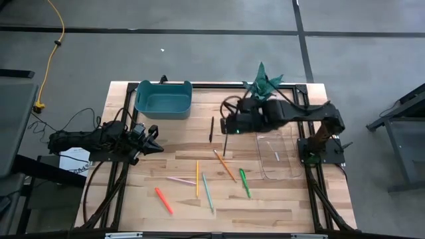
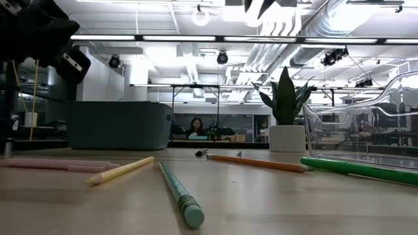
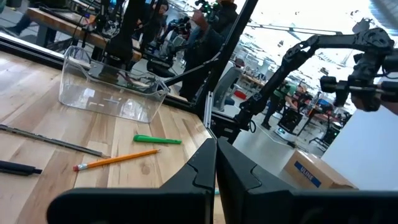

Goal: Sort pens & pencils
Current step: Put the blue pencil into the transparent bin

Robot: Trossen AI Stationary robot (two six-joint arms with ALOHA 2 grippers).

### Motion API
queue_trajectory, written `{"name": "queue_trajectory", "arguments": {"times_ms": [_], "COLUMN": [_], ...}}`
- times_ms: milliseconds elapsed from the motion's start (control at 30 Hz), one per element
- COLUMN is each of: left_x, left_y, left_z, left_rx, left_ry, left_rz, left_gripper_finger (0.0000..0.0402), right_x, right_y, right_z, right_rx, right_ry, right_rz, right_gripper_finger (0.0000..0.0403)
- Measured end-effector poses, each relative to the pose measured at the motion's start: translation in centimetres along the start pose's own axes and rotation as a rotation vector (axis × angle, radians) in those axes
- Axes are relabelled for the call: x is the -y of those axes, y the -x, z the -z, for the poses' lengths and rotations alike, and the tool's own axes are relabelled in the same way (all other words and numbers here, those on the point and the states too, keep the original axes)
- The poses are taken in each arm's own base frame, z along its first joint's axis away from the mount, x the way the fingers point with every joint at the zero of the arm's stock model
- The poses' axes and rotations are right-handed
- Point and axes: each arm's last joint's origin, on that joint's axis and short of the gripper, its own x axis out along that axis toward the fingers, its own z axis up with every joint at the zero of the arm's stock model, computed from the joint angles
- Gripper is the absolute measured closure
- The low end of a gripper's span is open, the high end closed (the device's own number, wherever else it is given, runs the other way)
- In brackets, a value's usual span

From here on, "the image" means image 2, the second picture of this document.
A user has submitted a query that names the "white cylinder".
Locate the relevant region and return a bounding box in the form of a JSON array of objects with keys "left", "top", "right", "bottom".
[{"left": 24, "top": 112, "right": 39, "bottom": 127}]

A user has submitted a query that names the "orange pencil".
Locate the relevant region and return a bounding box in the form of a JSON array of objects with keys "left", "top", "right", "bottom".
[{"left": 206, "top": 153, "right": 314, "bottom": 174}]

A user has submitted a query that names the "black ceiling spotlight cluster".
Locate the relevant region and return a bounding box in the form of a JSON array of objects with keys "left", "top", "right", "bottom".
[{"left": 321, "top": 47, "right": 349, "bottom": 67}]

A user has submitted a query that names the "yellow pencil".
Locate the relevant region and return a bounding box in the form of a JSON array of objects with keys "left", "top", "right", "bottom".
[{"left": 85, "top": 156, "right": 155, "bottom": 185}]

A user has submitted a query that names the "teal plastic bin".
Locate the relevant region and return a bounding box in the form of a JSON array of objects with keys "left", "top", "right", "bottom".
[{"left": 66, "top": 101, "right": 174, "bottom": 151}]

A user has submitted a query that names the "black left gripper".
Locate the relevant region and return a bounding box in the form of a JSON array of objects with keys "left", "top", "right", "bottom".
[{"left": 0, "top": 0, "right": 92, "bottom": 84}]

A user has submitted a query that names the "pink pen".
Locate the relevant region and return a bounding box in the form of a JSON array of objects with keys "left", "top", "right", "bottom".
[{"left": 0, "top": 157, "right": 121, "bottom": 174}]

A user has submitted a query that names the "white ring lamp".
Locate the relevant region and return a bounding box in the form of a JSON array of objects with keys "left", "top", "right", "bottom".
[{"left": 191, "top": 8, "right": 210, "bottom": 27}]

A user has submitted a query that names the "green pen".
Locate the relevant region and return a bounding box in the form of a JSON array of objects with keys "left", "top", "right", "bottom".
[{"left": 300, "top": 156, "right": 418, "bottom": 187}]

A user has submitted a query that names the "metal cylinder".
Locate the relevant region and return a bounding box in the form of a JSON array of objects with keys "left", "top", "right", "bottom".
[{"left": 3, "top": 137, "right": 14, "bottom": 157}]

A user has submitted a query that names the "person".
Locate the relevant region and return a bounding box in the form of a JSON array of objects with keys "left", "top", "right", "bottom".
[{"left": 184, "top": 117, "right": 210, "bottom": 137}]

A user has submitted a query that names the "yellow cable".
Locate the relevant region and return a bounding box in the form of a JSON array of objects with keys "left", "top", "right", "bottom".
[{"left": 11, "top": 59, "right": 40, "bottom": 141}]

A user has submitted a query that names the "snake plant in white pot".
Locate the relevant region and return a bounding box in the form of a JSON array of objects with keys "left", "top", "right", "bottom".
[{"left": 250, "top": 66, "right": 316, "bottom": 153}]

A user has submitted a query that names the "teal pencil with eraser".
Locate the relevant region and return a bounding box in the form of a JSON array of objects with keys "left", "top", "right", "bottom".
[{"left": 158, "top": 161, "right": 206, "bottom": 229}]

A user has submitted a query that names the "silver ventilation duct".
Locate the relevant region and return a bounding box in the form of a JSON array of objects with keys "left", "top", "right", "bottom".
[{"left": 289, "top": 0, "right": 386, "bottom": 68}]

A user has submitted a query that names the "long ceiling light bar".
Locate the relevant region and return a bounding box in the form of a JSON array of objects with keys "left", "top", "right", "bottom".
[{"left": 70, "top": 34, "right": 418, "bottom": 46}]

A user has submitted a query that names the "clear plastic bin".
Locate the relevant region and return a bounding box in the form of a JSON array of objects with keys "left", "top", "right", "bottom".
[{"left": 302, "top": 70, "right": 418, "bottom": 170}]

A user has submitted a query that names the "black background table frame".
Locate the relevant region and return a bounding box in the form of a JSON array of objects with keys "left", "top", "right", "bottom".
[{"left": 169, "top": 84, "right": 221, "bottom": 141}]

